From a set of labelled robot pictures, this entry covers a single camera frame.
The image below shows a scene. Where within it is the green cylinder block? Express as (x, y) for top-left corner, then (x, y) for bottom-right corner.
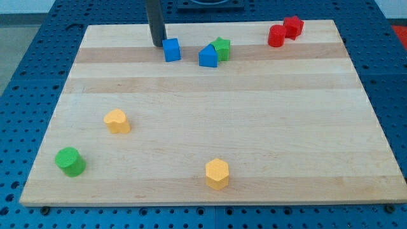
(55, 147), (86, 177)

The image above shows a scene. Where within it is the green star block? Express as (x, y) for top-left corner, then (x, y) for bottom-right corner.
(210, 37), (231, 61)

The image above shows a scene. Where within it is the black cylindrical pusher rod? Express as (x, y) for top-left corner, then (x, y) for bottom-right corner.
(144, 0), (167, 48)

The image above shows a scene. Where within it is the yellow hexagon block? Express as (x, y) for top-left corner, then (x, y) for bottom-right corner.
(205, 158), (230, 190)

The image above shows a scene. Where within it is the red star block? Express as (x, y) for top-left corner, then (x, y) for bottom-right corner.
(283, 15), (304, 40)

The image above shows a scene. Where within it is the blue triangle block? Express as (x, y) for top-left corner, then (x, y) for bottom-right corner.
(198, 45), (218, 67)

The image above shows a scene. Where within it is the yellow heart block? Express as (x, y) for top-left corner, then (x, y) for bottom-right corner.
(103, 109), (131, 134)

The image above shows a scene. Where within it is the blue cube block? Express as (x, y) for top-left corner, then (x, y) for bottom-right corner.
(162, 38), (181, 62)

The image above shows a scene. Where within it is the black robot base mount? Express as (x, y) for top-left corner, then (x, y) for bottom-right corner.
(175, 0), (245, 11)

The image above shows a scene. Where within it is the light wooden board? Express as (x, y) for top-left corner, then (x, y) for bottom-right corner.
(20, 20), (406, 207)

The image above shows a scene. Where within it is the red cylinder block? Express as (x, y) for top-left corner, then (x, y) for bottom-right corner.
(268, 25), (286, 47)

